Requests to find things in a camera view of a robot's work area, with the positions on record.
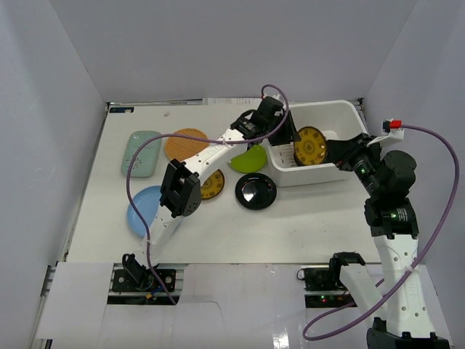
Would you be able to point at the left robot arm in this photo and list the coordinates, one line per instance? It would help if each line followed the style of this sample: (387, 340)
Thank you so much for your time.
(182, 180)

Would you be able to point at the blue label sticker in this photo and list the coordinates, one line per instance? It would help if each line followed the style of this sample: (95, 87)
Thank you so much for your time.
(121, 110)

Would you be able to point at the green round plate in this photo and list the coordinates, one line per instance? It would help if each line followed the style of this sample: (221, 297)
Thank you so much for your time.
(251, 161)

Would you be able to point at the orange woven round plate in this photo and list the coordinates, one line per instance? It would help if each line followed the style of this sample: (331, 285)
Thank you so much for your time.
(183, 148)

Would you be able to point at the white plastic bin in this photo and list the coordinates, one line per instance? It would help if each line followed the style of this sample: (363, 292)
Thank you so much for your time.
(337, 120)

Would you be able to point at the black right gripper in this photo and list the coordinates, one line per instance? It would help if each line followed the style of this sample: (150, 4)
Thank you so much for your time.
(343, 153)

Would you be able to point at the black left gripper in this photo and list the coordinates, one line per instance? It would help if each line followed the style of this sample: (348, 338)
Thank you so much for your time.
(282, 132)

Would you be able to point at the yellow patterned plate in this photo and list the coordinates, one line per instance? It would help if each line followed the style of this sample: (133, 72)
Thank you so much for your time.
(213, 185)
(311, 149)

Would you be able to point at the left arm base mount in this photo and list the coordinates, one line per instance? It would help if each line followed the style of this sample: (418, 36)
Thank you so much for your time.
(124, 290)

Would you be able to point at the celadon rectangular plate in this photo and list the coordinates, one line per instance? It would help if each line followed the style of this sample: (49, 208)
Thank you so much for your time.
(146, 160)

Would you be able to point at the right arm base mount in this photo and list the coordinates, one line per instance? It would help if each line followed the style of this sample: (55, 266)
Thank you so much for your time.
(320, 291)

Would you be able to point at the black round plate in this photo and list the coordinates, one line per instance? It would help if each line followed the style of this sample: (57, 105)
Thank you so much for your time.
(255, 191)

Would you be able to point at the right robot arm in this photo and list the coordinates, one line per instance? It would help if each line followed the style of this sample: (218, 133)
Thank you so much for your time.
(399, 318)

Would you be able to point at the white dish rack insert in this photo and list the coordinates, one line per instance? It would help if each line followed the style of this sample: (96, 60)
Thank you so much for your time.
(285, 156)

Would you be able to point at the light blue round plate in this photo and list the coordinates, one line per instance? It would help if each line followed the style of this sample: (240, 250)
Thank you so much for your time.
(148, 218)

